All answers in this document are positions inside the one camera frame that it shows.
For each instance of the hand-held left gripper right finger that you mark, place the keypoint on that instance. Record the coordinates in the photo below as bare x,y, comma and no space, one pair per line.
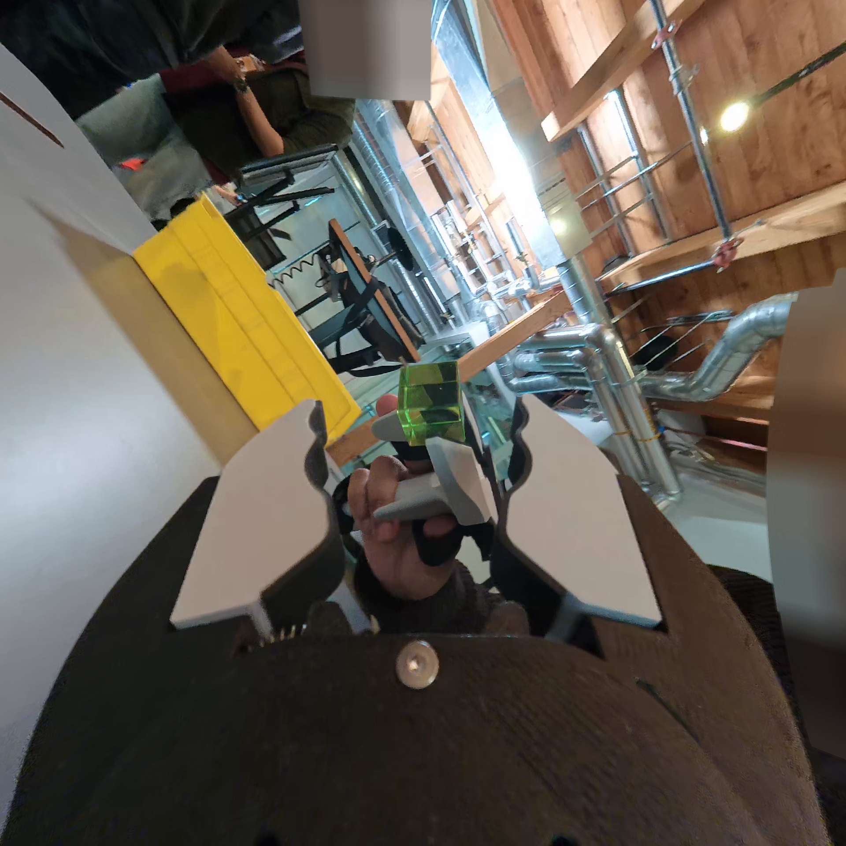
575,522

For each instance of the green transparent cube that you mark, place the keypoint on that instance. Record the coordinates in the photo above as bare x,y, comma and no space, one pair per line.
429,403

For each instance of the person's right forearm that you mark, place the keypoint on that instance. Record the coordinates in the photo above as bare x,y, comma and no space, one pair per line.
456,608

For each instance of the silver duct pipes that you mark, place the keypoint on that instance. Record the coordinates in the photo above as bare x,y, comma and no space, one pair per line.
614,370

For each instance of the round ceiling lamp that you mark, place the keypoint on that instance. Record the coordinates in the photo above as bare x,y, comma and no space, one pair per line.
735,116

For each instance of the grey cloth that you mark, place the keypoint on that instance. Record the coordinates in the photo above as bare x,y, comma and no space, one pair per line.
145,145

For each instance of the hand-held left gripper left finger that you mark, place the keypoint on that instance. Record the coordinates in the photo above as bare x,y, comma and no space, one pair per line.
258,529

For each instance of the large yellow storage bin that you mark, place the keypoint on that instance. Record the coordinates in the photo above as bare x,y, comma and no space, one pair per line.
231,310

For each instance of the person's dark knit sweater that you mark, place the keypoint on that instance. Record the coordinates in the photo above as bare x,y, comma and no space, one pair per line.
740,608

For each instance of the person's right hand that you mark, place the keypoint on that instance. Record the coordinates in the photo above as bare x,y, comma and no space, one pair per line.
390,558

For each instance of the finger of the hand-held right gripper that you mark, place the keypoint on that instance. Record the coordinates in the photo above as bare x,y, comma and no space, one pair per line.
388,427
466,486

